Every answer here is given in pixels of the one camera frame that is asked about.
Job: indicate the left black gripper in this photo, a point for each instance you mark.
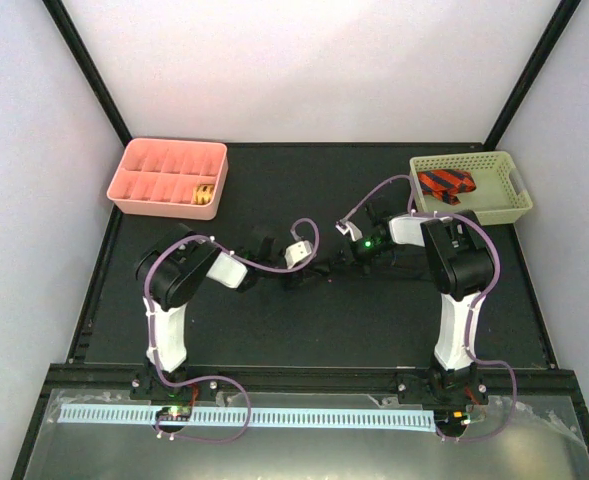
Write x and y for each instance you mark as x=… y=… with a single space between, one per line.
x=297 y=279

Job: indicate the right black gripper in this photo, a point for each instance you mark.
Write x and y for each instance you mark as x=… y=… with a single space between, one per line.
x=355 y=258

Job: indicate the black necktie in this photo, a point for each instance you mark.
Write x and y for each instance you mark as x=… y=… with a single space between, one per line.
x=382 y=268

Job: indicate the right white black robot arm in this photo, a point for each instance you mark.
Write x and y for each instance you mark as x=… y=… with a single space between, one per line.
x=462 y=267

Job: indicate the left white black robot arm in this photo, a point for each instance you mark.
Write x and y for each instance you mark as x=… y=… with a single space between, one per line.
x=174 y=268

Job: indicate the orange navy striped tie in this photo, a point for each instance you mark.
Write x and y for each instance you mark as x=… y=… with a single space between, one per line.
x=446 y=185

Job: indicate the green perforated plastic basket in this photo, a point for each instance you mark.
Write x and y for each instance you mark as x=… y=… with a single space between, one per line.
x=500 y=196

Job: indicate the yellow black rolled tie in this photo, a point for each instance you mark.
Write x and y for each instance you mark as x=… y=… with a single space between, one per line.
x=203 y=194

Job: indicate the pink compartment organizer box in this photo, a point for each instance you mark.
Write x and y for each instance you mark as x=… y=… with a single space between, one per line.
x=156 y=177

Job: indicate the clear acrylic sheet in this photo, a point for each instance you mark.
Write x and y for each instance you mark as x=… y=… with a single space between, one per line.
x=536 y=437

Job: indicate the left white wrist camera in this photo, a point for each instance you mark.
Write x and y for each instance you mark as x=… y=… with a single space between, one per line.
x=297 y=252

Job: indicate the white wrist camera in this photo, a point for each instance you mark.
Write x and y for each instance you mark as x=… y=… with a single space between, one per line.
x=349 y=230
x=297 y=252

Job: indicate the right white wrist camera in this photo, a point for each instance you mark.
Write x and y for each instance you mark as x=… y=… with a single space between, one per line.
x=349 y=230

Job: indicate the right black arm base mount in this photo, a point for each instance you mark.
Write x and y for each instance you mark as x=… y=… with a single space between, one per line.
x=430 y=389

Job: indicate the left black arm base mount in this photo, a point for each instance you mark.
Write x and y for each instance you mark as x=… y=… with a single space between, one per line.
x=148 y=387

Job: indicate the light blue slotted cable duct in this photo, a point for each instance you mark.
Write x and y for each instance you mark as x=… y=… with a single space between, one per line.
x=232 y=417

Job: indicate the right black frame post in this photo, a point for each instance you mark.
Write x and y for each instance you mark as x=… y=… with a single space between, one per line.
x=548 y=40

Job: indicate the black frame post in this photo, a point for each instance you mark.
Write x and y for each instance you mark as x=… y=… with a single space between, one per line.
x=548 y=40
x=75 y=44

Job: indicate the left black frame post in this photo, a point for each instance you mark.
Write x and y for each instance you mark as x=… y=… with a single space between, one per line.
x=75 y=44

